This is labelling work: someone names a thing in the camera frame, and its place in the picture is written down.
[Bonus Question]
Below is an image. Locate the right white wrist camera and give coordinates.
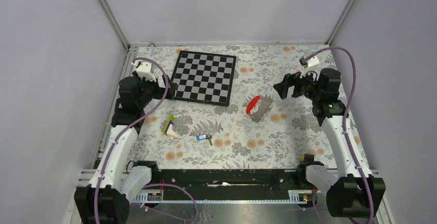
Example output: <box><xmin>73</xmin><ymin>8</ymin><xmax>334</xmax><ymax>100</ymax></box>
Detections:
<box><xmin>299</xmin><ymin>56</ymin><xmax>320</xmax><ymax>78</ymax></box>

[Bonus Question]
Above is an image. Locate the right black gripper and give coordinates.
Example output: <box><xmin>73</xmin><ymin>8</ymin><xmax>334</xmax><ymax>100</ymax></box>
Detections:
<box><xmin>273</xmin><ymin>66</ymin><xmax>322</xmax><ymax>101</ymax></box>

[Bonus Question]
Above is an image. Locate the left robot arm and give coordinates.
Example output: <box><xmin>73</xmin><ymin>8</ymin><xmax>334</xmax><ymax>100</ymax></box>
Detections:
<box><xmin>74</xmin><ymin>74</ymin><xmax>177</xmax><ymax>223</ymax></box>

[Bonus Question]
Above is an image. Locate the red tag keyring bundle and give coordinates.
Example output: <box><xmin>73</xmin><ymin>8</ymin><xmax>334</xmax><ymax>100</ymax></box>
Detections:
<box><xmin>245</xmin><ymin>95</ymin><xmax>274</xmax><ymax>123</ymax></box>

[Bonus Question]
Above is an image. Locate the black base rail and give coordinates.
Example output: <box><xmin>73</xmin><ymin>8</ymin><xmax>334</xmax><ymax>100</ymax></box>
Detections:
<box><xmin>132</xmin><ymin>169</ymin><xmax>316</xmax><ymax>203</ymax></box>

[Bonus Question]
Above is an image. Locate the grey perforated cable tray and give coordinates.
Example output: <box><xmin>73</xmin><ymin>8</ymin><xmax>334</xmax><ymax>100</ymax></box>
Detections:
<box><xmin>131</xmin><ymin>189</ymin><xmax>316</xmax><ymax>205</ymax></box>

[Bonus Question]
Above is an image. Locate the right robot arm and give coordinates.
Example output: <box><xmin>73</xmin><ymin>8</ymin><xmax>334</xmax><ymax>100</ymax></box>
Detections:
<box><xmin>273</xmin><ymin>68</ymin><xmax>386</xmax><ymax>223</ymax></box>

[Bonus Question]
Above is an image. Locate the toy brick stack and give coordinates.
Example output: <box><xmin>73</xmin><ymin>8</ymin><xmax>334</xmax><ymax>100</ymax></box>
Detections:
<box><xmin>162</xmin><ymin>114</ymin><xmax>178</xmax><ymax>138</ymax></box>

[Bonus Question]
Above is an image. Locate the blue tag key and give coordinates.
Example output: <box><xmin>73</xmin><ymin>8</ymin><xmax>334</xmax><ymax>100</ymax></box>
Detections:
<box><xmin>196</xmin><ymin>134</ymin><xmax>212</xmax><ymax>146</ymax></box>

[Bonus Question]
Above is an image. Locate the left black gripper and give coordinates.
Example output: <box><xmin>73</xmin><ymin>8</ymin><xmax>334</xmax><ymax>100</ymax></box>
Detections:
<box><xmin>133</xmin><ymin>70</ymin><xmax>177</xmax><ymax>108</ymax></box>

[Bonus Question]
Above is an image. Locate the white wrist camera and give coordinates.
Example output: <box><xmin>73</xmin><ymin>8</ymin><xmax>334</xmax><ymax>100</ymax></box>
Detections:
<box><xmin>299</xmin><ymin>56</ymin><xmax>320</xmax><ymax>78</ymax></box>
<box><xmin>131</xmin><ymin>60</ymin><xmax>156</xmax><ymax>82</ymax></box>

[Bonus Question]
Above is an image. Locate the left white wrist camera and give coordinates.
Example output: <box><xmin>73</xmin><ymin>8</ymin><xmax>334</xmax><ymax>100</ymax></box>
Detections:
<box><xmin>131</xmin><ymin>60</ymin><xmax>156</xmax><ymax>82</ymax></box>

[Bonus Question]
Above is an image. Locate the black grey chessboard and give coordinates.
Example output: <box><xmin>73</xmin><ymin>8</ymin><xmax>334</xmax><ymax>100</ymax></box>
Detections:
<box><xmin>171</xmin><ymin>50</ymin><xmax>237</xmax><ymax>107</ymax></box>

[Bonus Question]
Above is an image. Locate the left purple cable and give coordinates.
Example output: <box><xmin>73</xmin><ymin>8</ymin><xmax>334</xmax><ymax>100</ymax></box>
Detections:
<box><xmin>93</xmin><ymin>57</ymin><xmax>200</xmax><ymax>224</ymax></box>

